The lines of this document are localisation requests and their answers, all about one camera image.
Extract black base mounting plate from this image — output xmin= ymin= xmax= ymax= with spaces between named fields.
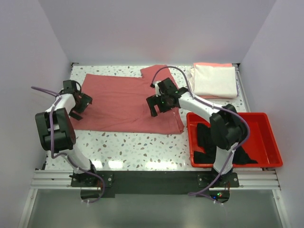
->
xmin=70 ymin=170 xmax=239 ymax=199

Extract black clothes in bin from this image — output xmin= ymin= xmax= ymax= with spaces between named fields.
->
xmin=193 ymin=123 xmax=257 ymax=165

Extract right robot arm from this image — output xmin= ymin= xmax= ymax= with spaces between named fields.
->
xmin=146 ymin=78 xmax=250 ymax=187

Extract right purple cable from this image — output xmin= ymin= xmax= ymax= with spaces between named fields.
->
xmin=149 ymin=66 xmax=251 ymax=198

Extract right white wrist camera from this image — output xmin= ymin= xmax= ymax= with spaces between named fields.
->
xmin=150 ymin=81 xmax=162 ymax=97

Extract aluminium front rail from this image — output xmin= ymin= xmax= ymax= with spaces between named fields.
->
xmin=30 ymin=168 xmax=280 ymax=190

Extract folded white t shirt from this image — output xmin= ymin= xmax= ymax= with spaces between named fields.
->
xmin=189 ymin=65 xmax=238 ymax=98

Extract pink polo shirt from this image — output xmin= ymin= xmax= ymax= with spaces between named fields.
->
xmin=71 ymin=65 xmax=184 ymax=134

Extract folded light pink shirt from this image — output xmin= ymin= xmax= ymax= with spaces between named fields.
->
xmin=193 ymin=62 xmax=233 ymax=68

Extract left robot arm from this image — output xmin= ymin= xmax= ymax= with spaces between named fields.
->
xmin=31 ymin=80 xmax=98 ymax=186

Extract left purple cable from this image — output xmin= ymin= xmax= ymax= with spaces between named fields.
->
xmin=30 ymin=85 xmax=106 ymax=204

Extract purple cable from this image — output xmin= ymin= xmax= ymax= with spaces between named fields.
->
xmin=30 ymin=85 xmax=106 ymax=204
xmin=149 ymin=66 xmax=251 ymax=198

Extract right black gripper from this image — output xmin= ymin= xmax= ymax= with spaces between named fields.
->
xmin=147 ymin=92 xmax=176 ymax=117

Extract red plastic bin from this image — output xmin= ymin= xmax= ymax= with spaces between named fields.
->
xmin=186 ymin=113 xmax=283 ymax=168

